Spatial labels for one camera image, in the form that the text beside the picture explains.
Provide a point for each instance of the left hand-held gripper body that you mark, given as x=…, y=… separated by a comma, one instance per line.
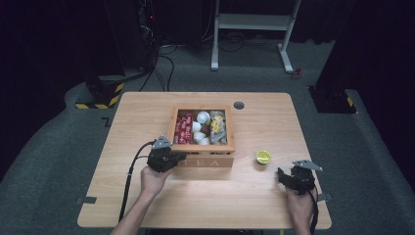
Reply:
x=160, y=160

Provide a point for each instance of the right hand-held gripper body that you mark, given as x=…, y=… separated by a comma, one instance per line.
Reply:
x=303, y=179

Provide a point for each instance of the yellow-lid small cup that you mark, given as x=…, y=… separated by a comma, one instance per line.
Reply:
x=263, y=156

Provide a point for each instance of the wooden tea box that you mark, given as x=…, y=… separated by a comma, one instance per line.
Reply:
x=208, y=156

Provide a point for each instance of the person's left hand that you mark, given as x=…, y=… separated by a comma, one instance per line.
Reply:
x=153, y=181

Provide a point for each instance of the person's right hand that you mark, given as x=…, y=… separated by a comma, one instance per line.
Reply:
x=301, y=207

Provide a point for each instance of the bundle of red stick packets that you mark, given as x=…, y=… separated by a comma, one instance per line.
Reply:
x=183, y=129

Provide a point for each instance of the grey tape strip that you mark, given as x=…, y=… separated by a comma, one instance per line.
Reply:
x=324, y=197
x=86, y=200

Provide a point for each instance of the pile of clear yellow-print sachets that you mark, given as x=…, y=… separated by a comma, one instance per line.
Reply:
x=218, y=129

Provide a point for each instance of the grey table grommet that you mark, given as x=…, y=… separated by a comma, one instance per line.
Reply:
x=239, y=105

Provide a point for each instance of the black stand base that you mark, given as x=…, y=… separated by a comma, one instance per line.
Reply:
x=331, y=99

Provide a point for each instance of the black stand with striped base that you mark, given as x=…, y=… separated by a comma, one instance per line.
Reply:
x=104, y=93

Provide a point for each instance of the dark equipment rack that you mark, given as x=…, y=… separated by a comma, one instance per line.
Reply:
x=147, y=29

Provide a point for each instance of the white metal stand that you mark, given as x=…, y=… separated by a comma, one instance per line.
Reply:
x=254, y=22

